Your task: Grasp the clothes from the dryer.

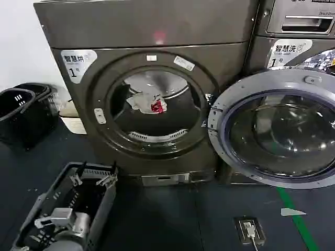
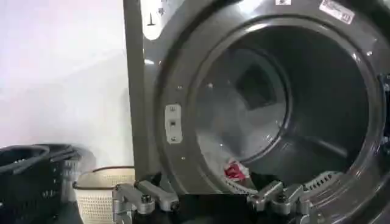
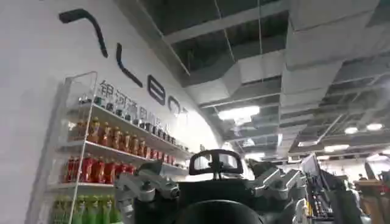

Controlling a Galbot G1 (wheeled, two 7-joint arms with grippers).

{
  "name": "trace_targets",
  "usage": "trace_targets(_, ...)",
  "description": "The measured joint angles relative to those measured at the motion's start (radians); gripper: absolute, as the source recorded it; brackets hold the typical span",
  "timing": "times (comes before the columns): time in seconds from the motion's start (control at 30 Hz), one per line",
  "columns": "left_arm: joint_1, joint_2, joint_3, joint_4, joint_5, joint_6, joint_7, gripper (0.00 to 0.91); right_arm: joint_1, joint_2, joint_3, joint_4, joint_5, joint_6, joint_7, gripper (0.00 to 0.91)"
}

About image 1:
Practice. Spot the metal floor socket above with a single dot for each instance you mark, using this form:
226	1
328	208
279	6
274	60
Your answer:
248	230

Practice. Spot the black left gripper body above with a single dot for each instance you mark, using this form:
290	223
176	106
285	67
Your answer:
86	200

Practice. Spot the round glass dryer door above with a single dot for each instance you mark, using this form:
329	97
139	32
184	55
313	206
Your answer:
277	125

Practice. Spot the grey front-load dryer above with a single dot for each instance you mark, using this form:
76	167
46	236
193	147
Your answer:
146	28

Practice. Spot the pale floor sticker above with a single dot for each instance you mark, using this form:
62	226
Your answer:
291	212

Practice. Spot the white and red garment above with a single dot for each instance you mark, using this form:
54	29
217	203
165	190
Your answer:
146	103

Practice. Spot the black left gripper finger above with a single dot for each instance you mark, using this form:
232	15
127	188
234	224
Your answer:
76	179
107	180

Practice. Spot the grey machine with drawer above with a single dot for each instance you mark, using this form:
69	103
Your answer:
293	23

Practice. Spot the black plastic basket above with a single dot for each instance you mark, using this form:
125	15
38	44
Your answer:
15	115
43	104

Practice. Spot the white box appliance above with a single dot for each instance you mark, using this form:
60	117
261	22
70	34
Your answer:
74	123

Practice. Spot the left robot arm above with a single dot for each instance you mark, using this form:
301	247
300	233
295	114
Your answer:
65	235

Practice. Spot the grey slatted laundry basket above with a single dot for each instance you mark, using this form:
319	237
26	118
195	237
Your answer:
103	209

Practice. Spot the green floor tape strip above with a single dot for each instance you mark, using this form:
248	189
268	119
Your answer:
298	222

